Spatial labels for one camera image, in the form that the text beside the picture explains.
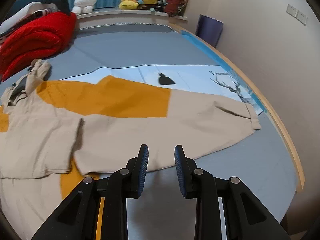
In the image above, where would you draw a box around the beige and mustard hooded jacket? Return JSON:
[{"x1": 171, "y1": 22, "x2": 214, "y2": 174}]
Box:
[{"x1": 1, "y1": 59, "x2": 261, "y2": 239}]

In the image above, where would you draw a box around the red folded quilt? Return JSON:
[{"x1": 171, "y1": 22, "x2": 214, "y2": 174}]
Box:
[{"x1": 1, "y1": 12, "x2": 77, "y2": 81}]

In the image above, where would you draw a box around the purple bag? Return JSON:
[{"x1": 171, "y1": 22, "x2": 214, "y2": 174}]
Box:
[{"x1": 196, "y1": 15, "x2": 224, "y2": 48}]

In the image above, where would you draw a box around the white folded bedding stack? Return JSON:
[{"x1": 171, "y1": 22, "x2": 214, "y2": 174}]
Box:
[{"x1": 1, "y1": 2, "x2": 57, "y2": 34}]

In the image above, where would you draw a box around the white plush toy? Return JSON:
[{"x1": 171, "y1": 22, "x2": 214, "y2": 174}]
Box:
[{"x1": 72, "y1": 0, "x2": 97, "y2": 15}]

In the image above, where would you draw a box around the dark red cushion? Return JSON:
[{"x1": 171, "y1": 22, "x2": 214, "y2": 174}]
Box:
[{"x1": 164, "y1": 0, "x2": 188, "y2": 17}]

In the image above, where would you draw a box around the wooden bed frame edge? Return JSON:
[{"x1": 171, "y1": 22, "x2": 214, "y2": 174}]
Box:
[{"x1": 169, "y1": 23, "x2": 305, "y2": 192}]

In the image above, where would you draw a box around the wall switch panel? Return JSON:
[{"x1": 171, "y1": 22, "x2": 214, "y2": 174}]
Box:
[{"x1": 286, "y1": 4, "x2": 308, "y2": 25}]

